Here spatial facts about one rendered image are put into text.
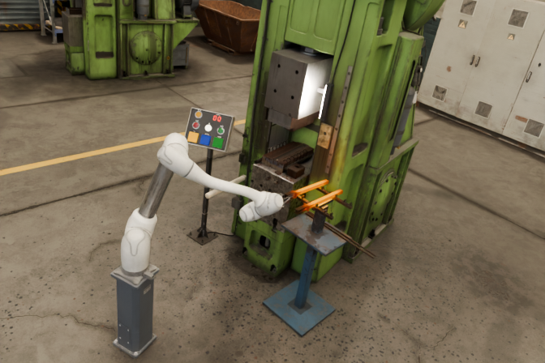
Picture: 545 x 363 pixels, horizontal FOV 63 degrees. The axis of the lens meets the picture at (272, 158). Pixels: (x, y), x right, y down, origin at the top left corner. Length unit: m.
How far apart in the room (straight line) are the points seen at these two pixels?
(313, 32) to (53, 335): 2.60
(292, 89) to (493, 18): 5.32
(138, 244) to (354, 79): 1.68
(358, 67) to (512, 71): 5.14
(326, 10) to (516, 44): 5.15
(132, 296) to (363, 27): 2.14
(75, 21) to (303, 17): 5.04
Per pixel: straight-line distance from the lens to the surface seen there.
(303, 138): 3.73
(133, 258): 2.70
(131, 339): 3.12
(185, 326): 3.36
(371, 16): 2.93
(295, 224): 3.14
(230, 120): 3.45
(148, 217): 2.80
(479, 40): 8.07
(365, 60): 2.96
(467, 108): 8.22
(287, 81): 3.11
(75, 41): 7.73
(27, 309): 3.61
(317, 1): 3.10
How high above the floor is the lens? 2.51
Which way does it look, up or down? 27 degrees down
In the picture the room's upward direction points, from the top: 9 degrees clockwise
